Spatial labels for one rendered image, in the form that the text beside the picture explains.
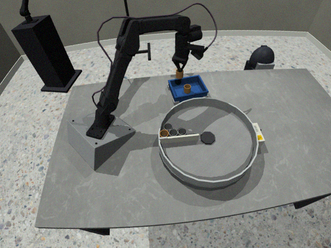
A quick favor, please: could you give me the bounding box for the bronze bushing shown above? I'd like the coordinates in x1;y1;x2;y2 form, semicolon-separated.
160;130;169;137
176;69;184;79
184;84;191;94

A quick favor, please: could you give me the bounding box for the blue plastic tray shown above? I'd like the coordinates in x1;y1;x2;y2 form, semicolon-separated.
169;75;209;103

